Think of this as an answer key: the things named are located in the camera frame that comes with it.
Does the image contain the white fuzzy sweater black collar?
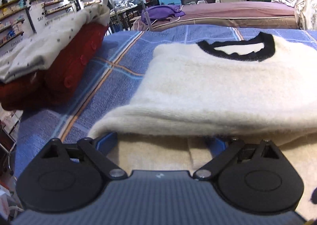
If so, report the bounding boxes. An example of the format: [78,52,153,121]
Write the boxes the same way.
[88,33,316,218]

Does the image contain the red folded garment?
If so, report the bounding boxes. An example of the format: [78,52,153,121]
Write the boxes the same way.
[1,23,108,111]

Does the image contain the blue plaid bed sheet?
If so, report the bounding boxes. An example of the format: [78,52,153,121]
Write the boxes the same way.
[14,24,317,178]

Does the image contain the white dotted folded garment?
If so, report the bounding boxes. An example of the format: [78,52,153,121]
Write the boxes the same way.
[1,4,110,84]

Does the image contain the mauve bed mattress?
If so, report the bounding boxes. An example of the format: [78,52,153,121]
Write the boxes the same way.
[132,1,299,32]

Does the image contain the purple cloth on bed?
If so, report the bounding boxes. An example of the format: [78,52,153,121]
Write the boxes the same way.
[146,5,186,22]

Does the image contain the wall shelves with products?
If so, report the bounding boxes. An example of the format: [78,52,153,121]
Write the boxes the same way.
[1,0,103,50]

